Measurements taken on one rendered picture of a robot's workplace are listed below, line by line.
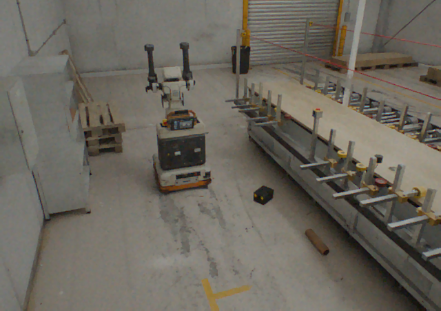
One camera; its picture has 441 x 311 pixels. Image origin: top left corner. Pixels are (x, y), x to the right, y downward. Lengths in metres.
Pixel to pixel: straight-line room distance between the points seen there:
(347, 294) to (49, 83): 3.13
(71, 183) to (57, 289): 1.09
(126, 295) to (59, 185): 1.41
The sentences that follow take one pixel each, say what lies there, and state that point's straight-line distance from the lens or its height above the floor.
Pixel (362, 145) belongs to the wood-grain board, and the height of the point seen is 0.90.
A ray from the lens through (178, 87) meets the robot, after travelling 4.03.
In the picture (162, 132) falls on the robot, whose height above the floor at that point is 0.78.
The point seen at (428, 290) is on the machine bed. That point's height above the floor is 0.23.
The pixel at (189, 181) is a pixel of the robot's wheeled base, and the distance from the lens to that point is 4.05.
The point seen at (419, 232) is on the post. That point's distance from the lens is 2.59.
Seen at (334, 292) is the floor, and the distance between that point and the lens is 3.13.
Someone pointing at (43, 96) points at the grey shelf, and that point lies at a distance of 3.49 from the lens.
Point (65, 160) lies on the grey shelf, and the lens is 3.71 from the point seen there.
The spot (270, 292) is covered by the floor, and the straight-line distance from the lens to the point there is 3.01.
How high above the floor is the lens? 2.26
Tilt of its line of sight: 26 degrees down
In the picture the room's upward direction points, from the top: straight up
